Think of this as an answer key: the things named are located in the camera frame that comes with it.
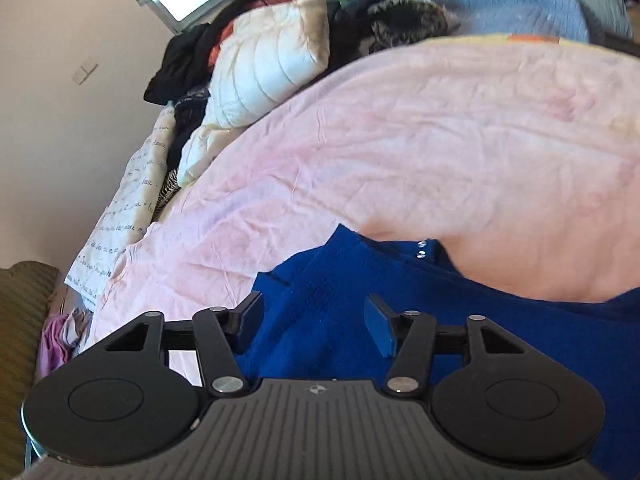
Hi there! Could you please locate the light blue knitted blanket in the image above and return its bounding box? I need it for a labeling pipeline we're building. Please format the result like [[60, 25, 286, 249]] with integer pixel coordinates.
[[430, 0, 633, 43]]

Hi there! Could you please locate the black white patterned garment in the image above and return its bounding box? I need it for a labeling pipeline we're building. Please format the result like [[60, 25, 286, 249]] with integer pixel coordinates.
[[330, 0, 448, 71]]

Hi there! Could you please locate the white quilted jacket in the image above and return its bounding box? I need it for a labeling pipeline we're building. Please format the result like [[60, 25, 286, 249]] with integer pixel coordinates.
[[177, 0, 331, 186]]

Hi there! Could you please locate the blue knitted sweater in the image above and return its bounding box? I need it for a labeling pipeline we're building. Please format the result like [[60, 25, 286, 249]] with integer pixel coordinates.
[[235, 224, 640, 480]]

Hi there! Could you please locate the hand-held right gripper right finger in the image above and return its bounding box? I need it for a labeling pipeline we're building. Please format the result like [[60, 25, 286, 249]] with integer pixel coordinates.
[[364, 294, 531, 397]]

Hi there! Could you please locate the olive striped cushion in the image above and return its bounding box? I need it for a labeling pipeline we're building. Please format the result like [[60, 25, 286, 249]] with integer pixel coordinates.
[[0, 260, 63, 480]]

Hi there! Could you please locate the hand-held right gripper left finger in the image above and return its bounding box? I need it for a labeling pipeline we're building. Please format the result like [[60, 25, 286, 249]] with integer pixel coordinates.
[[92, 291, 264, 398]]

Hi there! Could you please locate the script printed white cloth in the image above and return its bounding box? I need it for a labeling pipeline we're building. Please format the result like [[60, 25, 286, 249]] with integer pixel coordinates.
[[65, 105, 176, 311]]

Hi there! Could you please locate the purple cloth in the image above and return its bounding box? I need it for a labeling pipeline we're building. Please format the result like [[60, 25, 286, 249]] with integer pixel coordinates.
[[40, 310, 93, 376]]

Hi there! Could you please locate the wall switch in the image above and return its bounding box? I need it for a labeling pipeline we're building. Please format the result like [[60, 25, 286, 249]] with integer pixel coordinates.
[[70, 60, 100, 86]]

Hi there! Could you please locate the dark striped garment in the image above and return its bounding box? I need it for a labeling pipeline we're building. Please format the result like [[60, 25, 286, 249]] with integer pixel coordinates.
[[157, 85, 211, 216]]

